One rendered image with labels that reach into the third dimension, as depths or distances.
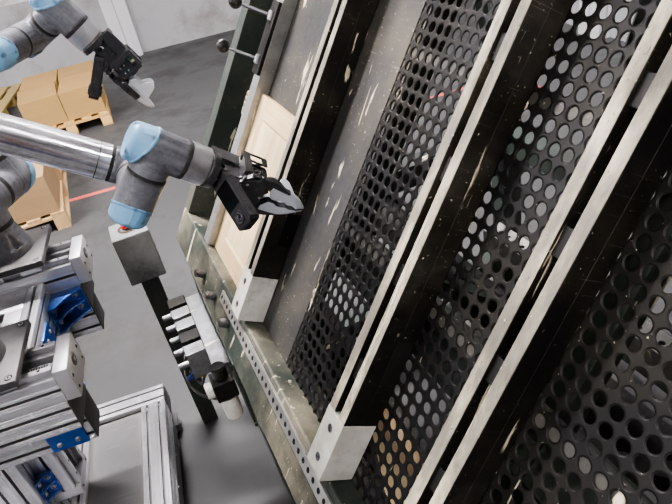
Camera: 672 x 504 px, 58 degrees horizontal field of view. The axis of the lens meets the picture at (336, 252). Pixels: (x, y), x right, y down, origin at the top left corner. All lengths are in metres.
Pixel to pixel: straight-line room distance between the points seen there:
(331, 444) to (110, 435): 1.46
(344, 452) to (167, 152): 0.61
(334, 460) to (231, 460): 1.36
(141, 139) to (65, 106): 5.18
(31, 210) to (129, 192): 3.36
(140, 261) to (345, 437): 1.18
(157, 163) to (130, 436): 1.47
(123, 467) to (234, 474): 0.40
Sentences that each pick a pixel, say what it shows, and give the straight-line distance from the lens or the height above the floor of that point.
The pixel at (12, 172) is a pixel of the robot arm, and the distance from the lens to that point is 1.97.
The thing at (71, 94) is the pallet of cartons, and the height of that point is 0.35.
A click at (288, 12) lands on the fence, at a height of 1.49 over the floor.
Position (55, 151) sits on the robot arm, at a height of 1.46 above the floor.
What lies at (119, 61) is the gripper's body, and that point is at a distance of 1.67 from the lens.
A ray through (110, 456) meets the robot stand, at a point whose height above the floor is 0.21.
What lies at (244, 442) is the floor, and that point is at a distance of 2.49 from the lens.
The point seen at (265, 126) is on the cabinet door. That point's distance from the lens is 1.70.
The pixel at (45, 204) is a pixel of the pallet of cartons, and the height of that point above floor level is 0.20.
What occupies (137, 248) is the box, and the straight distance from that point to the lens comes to 2.06.
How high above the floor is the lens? 1.85
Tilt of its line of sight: 34 degrees down
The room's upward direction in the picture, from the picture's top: 12 degrees counter-clockwise
